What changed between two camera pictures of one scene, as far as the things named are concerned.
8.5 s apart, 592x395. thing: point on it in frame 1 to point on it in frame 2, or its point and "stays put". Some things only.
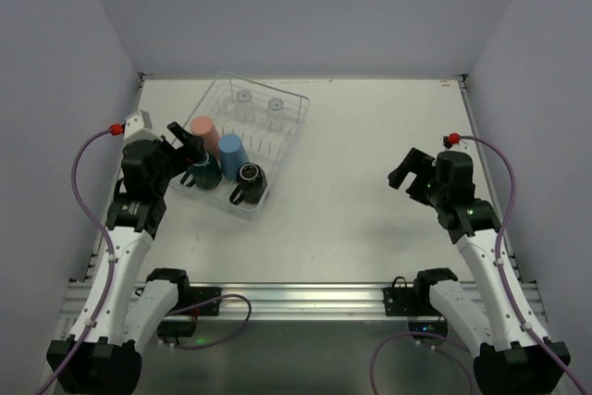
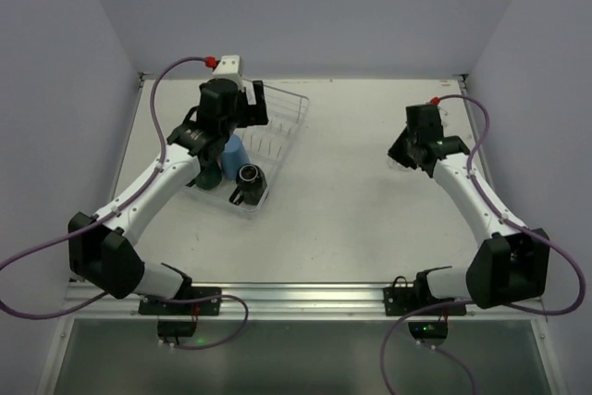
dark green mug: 206,175 stays put
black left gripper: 171,151 to 252,105
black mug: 252,184 stays put
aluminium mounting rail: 295,301 stays put
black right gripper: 417,178 to 403,150
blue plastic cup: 233,154 stays put
